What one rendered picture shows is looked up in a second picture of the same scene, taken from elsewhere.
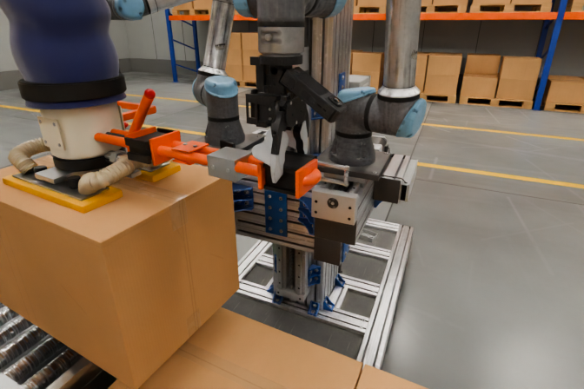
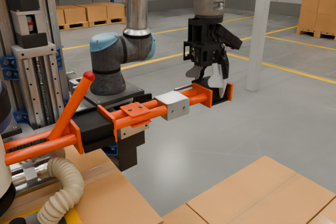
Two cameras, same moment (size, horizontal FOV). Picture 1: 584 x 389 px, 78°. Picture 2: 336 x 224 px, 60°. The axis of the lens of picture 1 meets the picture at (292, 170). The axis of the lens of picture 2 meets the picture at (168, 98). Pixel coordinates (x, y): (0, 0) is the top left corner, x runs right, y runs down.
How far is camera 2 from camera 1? 0.83 m
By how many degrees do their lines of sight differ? 58
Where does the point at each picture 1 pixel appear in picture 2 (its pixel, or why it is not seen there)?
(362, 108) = (121, 48)
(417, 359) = not seen: hidden behind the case
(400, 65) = (144, 13)
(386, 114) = (139, 47)
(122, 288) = not seen: outside the picture
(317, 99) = (235, 38)
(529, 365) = (176, 165)
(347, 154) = (116, 85)
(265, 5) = not seen: outside the picture
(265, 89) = (205, 40)
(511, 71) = not seen: hidden behind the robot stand
